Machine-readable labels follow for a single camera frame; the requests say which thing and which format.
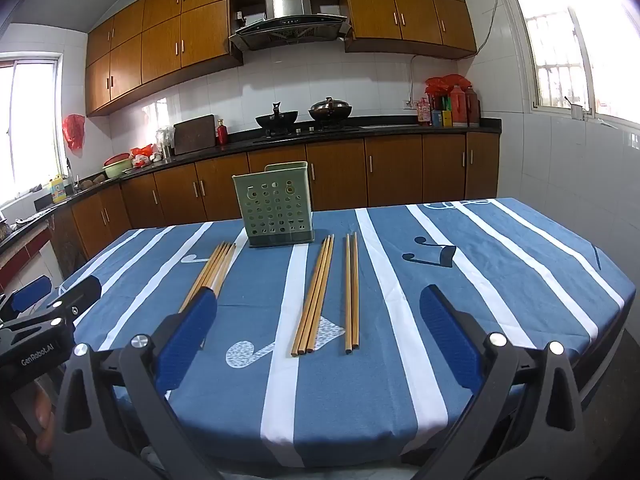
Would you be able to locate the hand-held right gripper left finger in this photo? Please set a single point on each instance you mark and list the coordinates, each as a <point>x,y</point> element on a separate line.
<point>187,340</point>

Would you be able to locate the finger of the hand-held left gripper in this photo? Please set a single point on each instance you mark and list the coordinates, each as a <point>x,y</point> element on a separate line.
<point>80,292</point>
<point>30,294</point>

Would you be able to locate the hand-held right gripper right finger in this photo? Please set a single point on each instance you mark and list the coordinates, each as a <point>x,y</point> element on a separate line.
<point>450,340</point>

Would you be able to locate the pair of chopsticks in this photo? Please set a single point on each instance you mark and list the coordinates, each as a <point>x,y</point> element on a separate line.
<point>224,270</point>

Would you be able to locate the green perforated chopstick holder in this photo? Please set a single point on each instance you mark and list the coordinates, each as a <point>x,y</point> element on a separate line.
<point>272,210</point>

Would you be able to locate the person's left hand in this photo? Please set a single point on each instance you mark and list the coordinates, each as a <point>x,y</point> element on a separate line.
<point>42,415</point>

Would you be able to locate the yellow dish soap bottle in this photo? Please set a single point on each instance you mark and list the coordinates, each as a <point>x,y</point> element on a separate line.
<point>59,191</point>

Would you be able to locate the blue white striped tablecloth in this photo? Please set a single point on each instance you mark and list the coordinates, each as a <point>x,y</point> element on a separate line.
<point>350,385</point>

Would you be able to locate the sink faucet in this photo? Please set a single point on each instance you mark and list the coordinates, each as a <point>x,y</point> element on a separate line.
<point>70,175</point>

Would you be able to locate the green basin with red lid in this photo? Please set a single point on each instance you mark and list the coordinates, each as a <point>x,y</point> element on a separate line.
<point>117,167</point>

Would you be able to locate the red plastic bag with food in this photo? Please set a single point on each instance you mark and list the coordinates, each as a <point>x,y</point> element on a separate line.
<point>142,154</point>

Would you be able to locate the hanging red plastic bag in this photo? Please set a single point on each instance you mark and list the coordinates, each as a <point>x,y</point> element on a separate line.
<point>74,132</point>

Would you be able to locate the sliding window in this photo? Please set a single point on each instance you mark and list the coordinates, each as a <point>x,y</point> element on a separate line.
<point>30,125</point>

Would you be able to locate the clear glass jar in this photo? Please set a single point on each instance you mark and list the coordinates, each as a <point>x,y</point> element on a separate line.
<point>165,142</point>

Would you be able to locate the wooden base cabinets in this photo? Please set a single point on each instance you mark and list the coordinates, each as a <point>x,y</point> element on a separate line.
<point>390,170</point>

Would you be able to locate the dark wooden cutting board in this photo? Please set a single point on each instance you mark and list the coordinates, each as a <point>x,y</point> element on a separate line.
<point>195,135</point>

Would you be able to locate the small red bottle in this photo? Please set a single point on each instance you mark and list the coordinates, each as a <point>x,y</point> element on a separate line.
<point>222,135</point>

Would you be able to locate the black kitchen countertop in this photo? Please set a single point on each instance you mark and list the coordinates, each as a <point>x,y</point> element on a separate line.
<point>390,131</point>

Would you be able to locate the yellow seasoning box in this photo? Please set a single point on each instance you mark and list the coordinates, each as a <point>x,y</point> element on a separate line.
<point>446,119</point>

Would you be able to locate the pink seasoning packet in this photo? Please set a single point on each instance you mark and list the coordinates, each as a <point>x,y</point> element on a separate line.
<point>424,112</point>

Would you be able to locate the red oil bottle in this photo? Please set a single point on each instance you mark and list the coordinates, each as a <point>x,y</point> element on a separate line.
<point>458,107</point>

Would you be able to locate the dark red bottle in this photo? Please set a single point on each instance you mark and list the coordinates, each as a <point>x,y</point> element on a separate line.
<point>473,107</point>

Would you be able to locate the black wok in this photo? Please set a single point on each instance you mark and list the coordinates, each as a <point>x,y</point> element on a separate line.
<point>276,120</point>

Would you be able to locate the gas stove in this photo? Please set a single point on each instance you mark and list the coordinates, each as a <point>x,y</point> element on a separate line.
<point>310,131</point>

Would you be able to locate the lidded dark wok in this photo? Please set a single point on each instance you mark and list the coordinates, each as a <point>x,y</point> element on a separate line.
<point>330,110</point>

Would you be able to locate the small cup on windowsill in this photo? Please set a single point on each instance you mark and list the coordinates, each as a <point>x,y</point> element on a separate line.
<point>577,111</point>

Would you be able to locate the barred window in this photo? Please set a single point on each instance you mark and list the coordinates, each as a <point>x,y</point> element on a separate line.
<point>575,35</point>

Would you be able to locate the steel range hood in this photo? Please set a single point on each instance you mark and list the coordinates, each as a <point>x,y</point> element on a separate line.
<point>290,2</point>

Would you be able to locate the wooden wall cabinets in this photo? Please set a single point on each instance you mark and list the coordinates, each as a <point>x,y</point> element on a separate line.
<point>415,10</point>
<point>150,45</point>

